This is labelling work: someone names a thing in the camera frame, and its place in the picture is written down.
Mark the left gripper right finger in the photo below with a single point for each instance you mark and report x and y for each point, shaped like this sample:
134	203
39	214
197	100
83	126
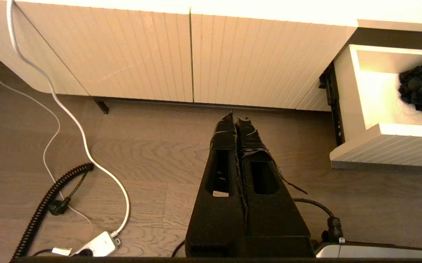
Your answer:
273	223

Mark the white low cabinet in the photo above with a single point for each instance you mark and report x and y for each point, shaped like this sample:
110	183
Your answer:
141	54

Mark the white power strip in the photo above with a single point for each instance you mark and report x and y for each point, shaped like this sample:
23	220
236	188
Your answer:
98	245

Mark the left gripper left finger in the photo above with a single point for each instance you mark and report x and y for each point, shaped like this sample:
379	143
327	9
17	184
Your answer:
218	219

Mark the white device casing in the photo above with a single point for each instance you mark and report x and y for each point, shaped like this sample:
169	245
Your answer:
379	251

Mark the small white plug adapter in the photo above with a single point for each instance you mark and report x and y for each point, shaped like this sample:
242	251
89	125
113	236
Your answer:
62	251

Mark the black umbrella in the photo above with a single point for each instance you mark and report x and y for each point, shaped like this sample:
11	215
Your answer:
419	86

